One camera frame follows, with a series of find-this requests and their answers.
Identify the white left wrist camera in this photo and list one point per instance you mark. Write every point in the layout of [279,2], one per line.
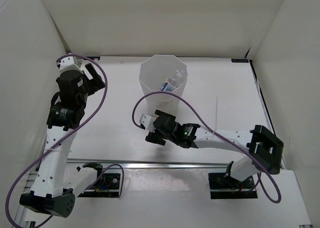
[67,64]

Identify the translucent white plastic bin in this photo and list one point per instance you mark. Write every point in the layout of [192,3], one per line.
[164,73]

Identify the aluminium table frame rail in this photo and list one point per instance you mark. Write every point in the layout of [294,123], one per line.
[151,164]

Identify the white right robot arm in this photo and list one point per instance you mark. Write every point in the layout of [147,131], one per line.
[122,131]

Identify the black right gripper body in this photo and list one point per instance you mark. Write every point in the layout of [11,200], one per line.
[158,112]

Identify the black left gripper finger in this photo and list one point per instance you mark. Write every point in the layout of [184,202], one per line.
[90,68]
[94,86]

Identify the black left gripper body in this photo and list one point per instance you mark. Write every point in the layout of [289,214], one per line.
[84,94]

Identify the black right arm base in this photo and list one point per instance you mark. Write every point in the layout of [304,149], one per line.
[223,186]

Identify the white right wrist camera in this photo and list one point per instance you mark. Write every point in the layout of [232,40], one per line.
[147,122]

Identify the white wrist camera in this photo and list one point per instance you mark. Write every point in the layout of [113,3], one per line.
[67,64]
[147,122]

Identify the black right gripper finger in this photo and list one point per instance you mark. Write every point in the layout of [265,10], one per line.
[156,138]
[177,141]

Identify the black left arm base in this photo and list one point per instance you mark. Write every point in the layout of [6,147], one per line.
[106,185]

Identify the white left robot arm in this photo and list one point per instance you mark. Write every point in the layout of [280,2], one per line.
[49,194]

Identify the clear labelled plastic bottle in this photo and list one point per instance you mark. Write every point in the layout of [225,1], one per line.
[174,81]

